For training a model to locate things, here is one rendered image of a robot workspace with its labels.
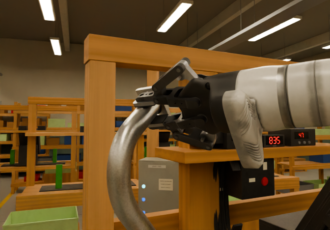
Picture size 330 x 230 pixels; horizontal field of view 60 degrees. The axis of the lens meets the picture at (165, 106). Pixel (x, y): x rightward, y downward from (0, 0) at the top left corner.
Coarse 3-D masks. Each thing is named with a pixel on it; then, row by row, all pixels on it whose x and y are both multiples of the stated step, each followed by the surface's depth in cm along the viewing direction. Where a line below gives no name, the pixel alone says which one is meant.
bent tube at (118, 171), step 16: (144, 112) 40; (160, 112) 44; (128, 128) 37; (144, 128) 39; (112, 144) 36; (128, 144) 36; (112, 160) 35; (128, 160) 36; (112, 176) 35; (128, 176) 35; (112, 192) 35; (128, 192) 35; (128, 208) 35; (128, 224) 36; (144, 224) 37
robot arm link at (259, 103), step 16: (240, 80) 32; (256, 80) 30; (272, 80) 30; (224, 96) 27; (240, 96) 27; (256, 96) 30; (272, 96) 29; (224, 112) 27; (240, 112) 27; (256, 112) 30; (272, 112) 29; (288, 112) 29; (240, 128) 28; (256, 128) 29; (272, 128) 31; (288, 128) 31; (240, 144) 29; (256, 144) 29; (240, 160) 30; (256, 160) 29
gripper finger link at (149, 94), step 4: (164, 88) 39; (144, 92) 41; (148, 92) 41; (152, 92) 40; (160, 92) 38; (164, 92) 39; (140, 96) 41; (144, 96) 40; (148, 96) 40; (152, 96) 39; (136, 100) 41; (140, 100) 41; (144, 100) 40; (148, 100) 40
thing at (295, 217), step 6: (306, 210) 131; (276, 216) 123; (282, 216) 123; (288, 216) 123; (294, 216) 123; (300, 216) 123; (264, 222) 117; (270, 222) 115; (276, 222) 115; (282, 222) 115; (288, 222) 115; (294, 222) 115; (264, 228) 117; (270, 228) 114; (276, 228) 111; (282, 228) 109; (288, 228) 109; (294, 228) 109
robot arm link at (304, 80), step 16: (304, 64) 29; (320, 64) 28; (288, 80) 29; (304, 80) 28; (320, 80) 27; (288, 96) 28; (304, 96) 28; (320, 96) 27; (304, 112) 28; (320, 112) 27
